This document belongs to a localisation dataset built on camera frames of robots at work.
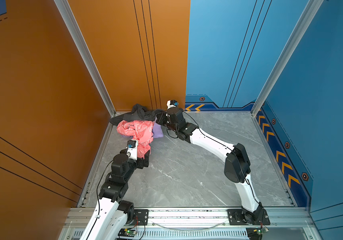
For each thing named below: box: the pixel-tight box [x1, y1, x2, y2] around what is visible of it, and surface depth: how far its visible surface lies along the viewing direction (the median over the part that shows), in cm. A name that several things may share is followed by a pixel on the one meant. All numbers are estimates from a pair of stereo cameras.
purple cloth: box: [152, 122, 164, 138], surface depth 89 cm
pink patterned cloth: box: [116, 120, 154, 160], surface depth 91 cm
